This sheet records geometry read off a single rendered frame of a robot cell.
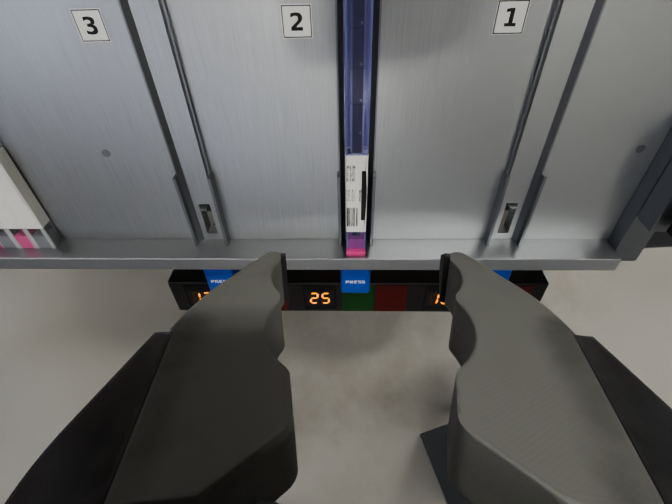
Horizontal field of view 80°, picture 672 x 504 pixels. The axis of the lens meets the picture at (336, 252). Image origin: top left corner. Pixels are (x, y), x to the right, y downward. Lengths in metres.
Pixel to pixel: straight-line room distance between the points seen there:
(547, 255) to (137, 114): 0.29
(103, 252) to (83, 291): 0.89
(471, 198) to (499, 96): 0.07
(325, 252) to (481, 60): 0.16
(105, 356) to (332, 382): 0.59
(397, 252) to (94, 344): 1.03
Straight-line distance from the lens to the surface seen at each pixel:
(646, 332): 1.27
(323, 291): 0.37
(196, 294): 0.40
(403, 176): 0.28
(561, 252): 0.34
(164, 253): 0.33
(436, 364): 1.08
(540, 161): 0.30
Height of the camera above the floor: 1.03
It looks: 87 degrees down
